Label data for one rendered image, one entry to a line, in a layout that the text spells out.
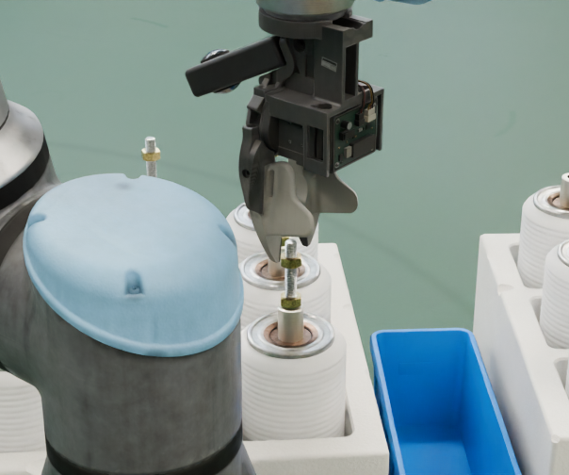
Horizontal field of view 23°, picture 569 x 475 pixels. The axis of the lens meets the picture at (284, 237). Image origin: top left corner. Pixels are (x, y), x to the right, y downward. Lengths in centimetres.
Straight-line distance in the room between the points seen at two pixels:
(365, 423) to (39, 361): 49
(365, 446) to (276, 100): 31
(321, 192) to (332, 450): 22
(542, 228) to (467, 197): 63
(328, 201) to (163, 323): 43
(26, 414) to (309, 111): 35
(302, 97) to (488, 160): 114
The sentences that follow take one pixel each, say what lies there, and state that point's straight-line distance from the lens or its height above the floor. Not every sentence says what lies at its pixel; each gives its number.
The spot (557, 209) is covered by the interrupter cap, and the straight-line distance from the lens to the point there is 142.
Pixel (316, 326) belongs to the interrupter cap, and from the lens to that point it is 119.
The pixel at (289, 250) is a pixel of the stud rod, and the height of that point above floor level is 34.
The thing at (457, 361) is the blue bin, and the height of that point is 8.
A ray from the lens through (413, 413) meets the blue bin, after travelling 150.
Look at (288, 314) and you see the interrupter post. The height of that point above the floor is 28.
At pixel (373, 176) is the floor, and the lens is 209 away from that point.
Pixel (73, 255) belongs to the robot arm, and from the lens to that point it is 72.
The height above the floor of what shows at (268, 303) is 24.
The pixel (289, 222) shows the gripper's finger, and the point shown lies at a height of 38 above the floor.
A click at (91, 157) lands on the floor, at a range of 217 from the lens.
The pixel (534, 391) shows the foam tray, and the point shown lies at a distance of 126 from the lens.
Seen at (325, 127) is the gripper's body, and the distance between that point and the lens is 102.
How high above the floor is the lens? 86
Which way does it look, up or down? 27 degrees down
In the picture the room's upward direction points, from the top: straight up
